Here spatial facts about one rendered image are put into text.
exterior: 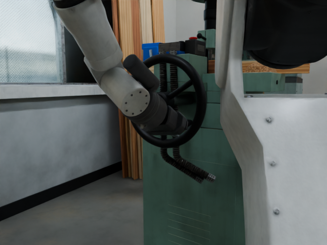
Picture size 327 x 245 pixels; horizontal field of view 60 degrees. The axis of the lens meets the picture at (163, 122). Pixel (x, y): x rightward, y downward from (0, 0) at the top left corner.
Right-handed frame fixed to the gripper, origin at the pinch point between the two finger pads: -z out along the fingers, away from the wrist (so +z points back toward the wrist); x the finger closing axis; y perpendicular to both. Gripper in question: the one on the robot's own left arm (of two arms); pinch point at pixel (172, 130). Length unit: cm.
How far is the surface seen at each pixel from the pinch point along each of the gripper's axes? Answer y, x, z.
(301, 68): 32, 30, -26
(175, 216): -19.2, -16.3, -40.7
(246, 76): 24.0, 14.9, -14.3
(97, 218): -24, -96, -86
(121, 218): -22, -82, -93
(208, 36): 45.1, -1.4, -16.6
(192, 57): 27.3, -0.2, -4.9
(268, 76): 23.1, 21.5, -14.4
